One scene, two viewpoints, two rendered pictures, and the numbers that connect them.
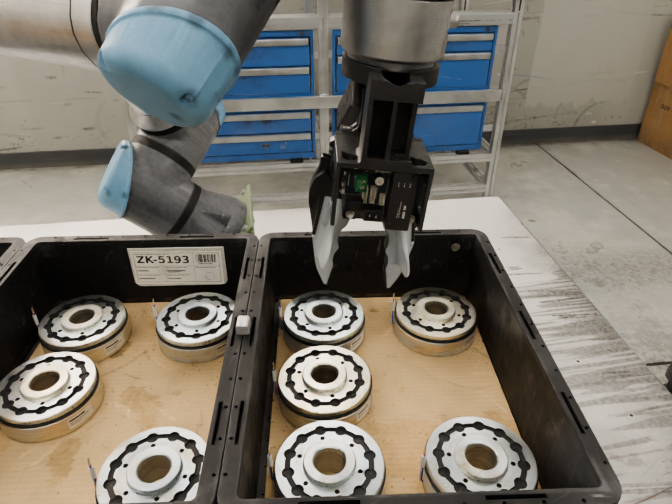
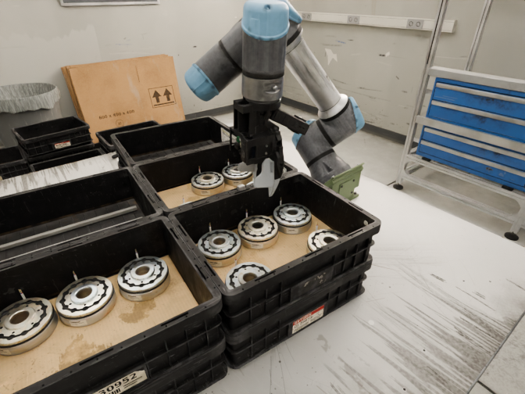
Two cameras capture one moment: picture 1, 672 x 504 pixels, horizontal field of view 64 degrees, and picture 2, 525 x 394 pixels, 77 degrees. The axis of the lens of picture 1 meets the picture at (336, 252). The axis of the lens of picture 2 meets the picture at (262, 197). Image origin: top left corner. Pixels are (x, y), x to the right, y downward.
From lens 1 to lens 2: 0.58 m
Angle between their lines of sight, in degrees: 49
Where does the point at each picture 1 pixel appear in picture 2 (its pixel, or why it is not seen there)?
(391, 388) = (278, 251)
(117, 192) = (294, 137)
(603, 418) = (386, 373)
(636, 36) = not seen: outside the picture
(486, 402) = not seen: hidden behind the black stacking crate
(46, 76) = (402, 90)
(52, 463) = (189, 198)
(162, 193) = (310, 145)
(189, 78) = (192, 84)
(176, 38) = (193, 73)
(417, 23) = (247, 84)
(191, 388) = not seen: hidden behind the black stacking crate
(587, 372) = (419, 357)
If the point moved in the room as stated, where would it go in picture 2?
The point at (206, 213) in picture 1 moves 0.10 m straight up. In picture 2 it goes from (323, 162) to (326, 136)
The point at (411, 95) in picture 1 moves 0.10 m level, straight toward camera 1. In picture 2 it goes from (241, 109) to (184, 116)
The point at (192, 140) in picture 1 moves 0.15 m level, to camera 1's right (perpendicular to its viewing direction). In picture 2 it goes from (336, 128) to (368, 143)
